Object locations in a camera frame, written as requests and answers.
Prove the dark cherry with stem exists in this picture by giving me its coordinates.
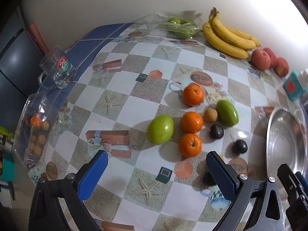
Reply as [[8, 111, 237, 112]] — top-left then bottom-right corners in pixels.
[[209, 124, 224, 140]]

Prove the orange tangerine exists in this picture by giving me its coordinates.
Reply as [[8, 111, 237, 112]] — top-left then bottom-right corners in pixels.
[[177, 133, 202, 158], [180, 112, 204, 134], [182, 83, 205, 106]]

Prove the large green fruit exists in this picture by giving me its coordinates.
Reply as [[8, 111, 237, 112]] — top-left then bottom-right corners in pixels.
[[146, 114, 174, 145], [216, 100, 239, 127]]

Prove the brown longan fruit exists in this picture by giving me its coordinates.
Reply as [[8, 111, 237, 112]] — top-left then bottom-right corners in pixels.
[[204, 108, 218, 123]]

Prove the clear box of green fruits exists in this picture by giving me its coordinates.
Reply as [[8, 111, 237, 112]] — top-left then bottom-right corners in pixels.
[[134, 11, 203, 40]]

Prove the stainless steel bowl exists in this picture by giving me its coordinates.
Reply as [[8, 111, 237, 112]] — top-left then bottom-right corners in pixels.
[[266, 107, 307, 187]]

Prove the clear plastic fruit container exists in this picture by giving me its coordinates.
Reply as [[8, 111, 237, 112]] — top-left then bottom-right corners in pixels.
[[13, 92, 58, 166]]

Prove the patterned vinyl tablecloth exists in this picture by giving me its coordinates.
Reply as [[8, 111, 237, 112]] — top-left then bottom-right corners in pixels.
[[27, 22, 308, 231]]

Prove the teal toy box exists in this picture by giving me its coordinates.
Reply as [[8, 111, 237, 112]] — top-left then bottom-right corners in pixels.
[[283, 71, 307, 101]]

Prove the glass mug with logo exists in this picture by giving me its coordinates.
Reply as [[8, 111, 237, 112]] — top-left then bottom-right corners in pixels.
[[38, 46, 77, 90]]

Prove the white power adapter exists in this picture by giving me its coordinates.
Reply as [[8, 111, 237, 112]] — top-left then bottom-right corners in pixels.
[[298, 69, 308, 89]]

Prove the red apple right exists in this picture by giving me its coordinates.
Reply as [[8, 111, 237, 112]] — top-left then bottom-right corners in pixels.
[[274, 57, 289, 77]]

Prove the red apple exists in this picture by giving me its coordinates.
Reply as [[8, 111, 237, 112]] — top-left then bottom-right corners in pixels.
[[251, 49, 271, 71], [274, 57, 289, 77], [263, 48, 277, 68]]

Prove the red apple front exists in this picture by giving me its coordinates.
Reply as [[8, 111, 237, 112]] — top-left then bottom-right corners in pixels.
[[251, 49, 271, 71]]

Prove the red apple middle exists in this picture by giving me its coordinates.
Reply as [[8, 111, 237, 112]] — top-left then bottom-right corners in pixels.
[[263, 48, 277, 68]]

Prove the dark cabinet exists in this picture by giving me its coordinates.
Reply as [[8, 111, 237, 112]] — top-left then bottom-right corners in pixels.
[[0, 10, 43, 132]]

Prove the yellow banana bunch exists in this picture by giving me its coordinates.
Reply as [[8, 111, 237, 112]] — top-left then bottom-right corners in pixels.
[[202, 7, 260, 59]]

